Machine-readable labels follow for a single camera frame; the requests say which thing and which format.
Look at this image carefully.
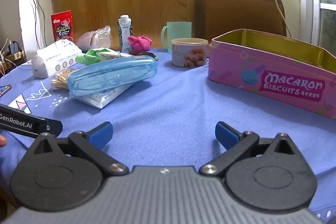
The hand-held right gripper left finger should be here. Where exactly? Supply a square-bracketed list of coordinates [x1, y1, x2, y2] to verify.
[28, 122, 129, 177]

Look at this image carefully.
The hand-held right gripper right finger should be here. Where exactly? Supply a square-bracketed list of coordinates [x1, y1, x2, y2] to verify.
[199, 122, 302, 177]

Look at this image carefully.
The white wet wipes pack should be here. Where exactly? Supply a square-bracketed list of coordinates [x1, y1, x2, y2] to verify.
[69, 81, 137, 109]

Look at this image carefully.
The cotton swabs bag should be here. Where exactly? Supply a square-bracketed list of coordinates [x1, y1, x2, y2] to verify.
[50, 68, 79, 90]

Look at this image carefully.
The blue plastic case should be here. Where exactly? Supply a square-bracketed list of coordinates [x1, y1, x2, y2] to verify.
[67, 54, 158, 97]

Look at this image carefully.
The pink biscuit tin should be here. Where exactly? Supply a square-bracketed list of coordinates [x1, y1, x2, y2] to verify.
[207, 29, 336, 120]

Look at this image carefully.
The green cloth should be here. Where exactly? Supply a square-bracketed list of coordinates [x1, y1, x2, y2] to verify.
[76, 48, 120, 65]

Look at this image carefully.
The blue printed tablecloth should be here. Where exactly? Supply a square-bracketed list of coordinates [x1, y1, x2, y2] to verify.
[0, 47, 336, 224]

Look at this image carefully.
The large white tissue pack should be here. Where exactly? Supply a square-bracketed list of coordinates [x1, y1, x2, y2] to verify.
[31, 39, 83, 79]

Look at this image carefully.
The black power adapter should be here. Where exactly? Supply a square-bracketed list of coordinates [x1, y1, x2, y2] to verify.
[7, 41, 22, 56]

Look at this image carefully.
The round snack can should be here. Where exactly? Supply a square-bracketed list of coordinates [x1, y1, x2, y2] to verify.
[171, 38, 209, 68]

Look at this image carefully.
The clear plastic jar, red lid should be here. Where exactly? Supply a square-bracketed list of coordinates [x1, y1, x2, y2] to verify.
[76, 26, 112, 52]

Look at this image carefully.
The pink cloth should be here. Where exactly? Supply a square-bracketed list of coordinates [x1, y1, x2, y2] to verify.
[127, 35, 153, 52]

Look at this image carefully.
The red snack box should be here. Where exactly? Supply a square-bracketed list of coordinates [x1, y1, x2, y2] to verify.
[51, 10, 75, 43]

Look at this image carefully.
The green white milk carton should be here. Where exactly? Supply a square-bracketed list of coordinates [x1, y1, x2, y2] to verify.
[118, 15, 135, 53]

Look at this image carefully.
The green plastic mug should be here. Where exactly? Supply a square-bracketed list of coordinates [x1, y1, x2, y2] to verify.
[161, 21, 193, 54]

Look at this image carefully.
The brown chair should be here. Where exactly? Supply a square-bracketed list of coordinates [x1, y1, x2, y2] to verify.
[194, 0, 287, 42]

